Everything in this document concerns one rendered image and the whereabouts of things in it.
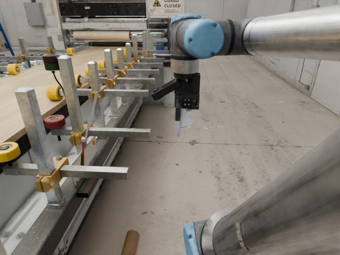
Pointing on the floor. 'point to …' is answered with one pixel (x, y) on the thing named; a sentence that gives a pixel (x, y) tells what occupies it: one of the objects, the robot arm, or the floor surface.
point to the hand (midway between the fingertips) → (177, 127)
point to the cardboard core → (130, 243)
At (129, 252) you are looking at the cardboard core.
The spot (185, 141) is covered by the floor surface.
